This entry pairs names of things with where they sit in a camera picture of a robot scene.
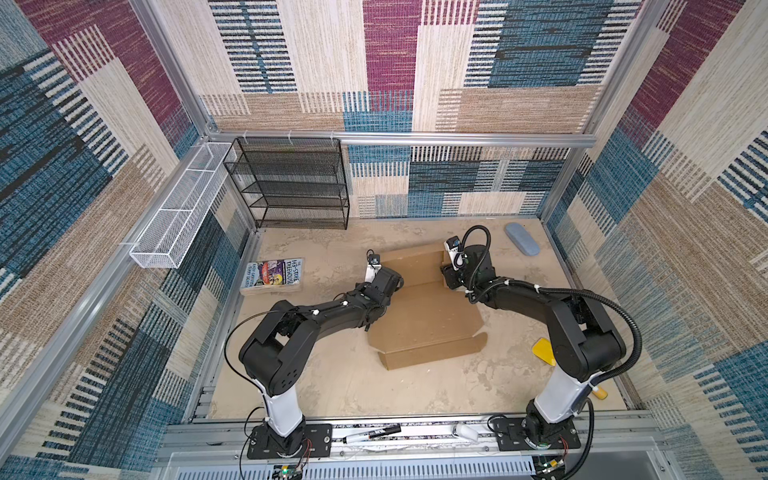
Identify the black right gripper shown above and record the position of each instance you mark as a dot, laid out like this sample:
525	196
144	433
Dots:
448	274

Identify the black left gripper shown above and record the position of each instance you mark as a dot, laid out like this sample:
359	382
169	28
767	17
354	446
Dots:
360	290

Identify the brown cardboard box sheet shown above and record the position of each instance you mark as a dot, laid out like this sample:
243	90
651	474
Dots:
426	321

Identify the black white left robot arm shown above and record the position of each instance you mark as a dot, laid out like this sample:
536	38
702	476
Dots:
277	351

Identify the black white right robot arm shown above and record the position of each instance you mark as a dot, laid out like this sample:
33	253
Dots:
584	341

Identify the blue-grey glasses case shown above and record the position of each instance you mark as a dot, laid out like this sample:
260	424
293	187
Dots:
522	239

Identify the colourful paperback book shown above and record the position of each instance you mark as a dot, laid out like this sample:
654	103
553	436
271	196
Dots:
272	275

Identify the yellow toy shovel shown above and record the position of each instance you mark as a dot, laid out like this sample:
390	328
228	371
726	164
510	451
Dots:
542	349

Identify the black white marker pen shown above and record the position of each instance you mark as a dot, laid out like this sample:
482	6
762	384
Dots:
373	434

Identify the small white plastic piece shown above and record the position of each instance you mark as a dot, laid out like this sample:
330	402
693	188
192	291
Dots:
465	433

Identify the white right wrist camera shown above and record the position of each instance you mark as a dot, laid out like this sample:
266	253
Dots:
455	249

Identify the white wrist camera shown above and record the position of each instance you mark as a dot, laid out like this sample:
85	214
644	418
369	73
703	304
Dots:
373	265
455	249

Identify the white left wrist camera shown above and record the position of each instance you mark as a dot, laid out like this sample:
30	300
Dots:
373	265

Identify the black wire shelf rack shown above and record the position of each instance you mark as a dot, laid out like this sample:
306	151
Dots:
291	182

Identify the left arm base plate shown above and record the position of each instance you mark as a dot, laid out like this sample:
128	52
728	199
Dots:
313	440

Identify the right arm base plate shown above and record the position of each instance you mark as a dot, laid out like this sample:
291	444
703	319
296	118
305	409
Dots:
510	433

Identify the white wire mesh basket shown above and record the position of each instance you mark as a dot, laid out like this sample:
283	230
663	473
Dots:
164	243

